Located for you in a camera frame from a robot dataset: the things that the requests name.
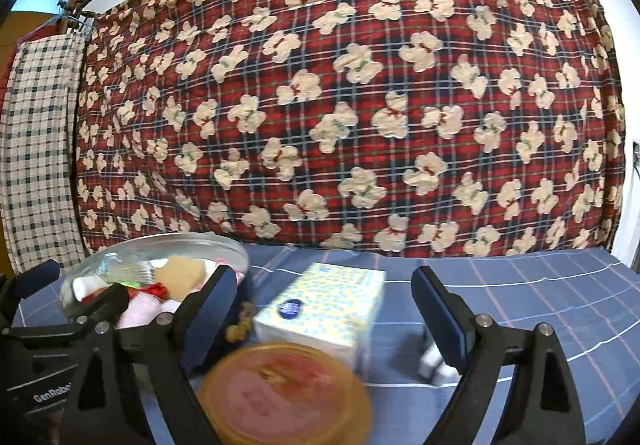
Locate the yellow patterned tissue box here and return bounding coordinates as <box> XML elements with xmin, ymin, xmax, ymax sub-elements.
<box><xmin>253</xmin><ymin>262</ymin><xmax>386</xmax><ymax>370</ymax></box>

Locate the checked beige hanging towel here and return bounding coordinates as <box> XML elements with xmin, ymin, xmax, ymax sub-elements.
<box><xmin>1</xmin><ymin>34</ymin><xmax>86</xmax><ymax>275</ymax></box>

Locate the light blue wipes packet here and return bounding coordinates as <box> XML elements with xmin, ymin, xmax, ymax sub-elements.
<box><xmin>98</xmin><ymin>252</ymin><xmax>155</xmax><ymax>286</ymax></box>

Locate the fluffy pink soft item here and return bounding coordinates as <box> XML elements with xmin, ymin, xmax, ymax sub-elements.
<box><xmin>116</xmin><ymin>293</ymin><xmax>180</xmax><ymax>329</ymax></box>

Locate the white black striped eraser block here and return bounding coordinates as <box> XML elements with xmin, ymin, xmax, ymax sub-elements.
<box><xmin>418</xmin><ymin>342</ymin><xmax>460</xmax><ymax>387</ymax></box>

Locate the red plaid bear blanket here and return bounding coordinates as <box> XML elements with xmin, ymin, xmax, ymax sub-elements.
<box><xmin>76</xmin><ymin>0</ymin><xmax>625</xmax><ymax>257</ymax></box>

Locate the green tissue pack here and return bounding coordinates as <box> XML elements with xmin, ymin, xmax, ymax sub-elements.
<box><xmin>116</xmin><ymin>280</ymin><xmax>142</xmax><ymax>289</ymax></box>

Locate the blue checked tablecloth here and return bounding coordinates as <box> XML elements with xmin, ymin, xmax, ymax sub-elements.
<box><xmin>12</xmin><ymin>243</ymin><xmax>640</xmax><ymax>445</ymax></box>

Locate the yellow sponge block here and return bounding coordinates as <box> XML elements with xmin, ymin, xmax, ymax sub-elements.
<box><xmin>154</xmin><ymin>255</ymin><xmax>206</xmax><ymax>302</ymax></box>

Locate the red gold embroidered pouch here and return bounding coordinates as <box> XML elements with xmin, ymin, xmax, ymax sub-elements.
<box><xmin>81</xmin><ymin>283</ymin><xmax>169</xmax><ymax>303</ymax></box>

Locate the round orange tin lid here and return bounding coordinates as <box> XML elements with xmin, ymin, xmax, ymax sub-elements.
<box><xmin>198</xmin><ymin>342</ymin><xmax>372</xmax><ymax>445</ymax></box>

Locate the clear bag of white stuffing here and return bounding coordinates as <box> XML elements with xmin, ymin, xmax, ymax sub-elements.
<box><xmin>72</xmin><ymin>275</ymin><xmax>107</xmax><ymax>301</ymax></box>

